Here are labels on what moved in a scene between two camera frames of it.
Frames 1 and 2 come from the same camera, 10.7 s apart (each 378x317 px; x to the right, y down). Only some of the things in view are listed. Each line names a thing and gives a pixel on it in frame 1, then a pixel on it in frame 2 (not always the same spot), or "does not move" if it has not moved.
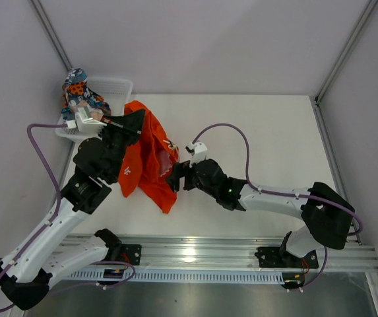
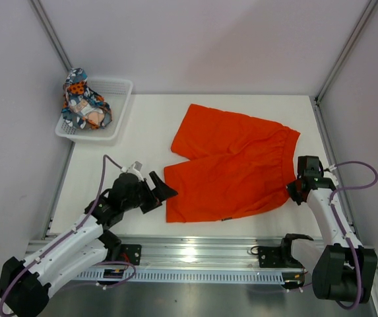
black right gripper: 179,170 to 291,188
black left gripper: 129,125 to 161,191
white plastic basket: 115,92 does not move
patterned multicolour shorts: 76,94 does not move
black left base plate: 131,253 does not move
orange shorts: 147,162 to 237,166
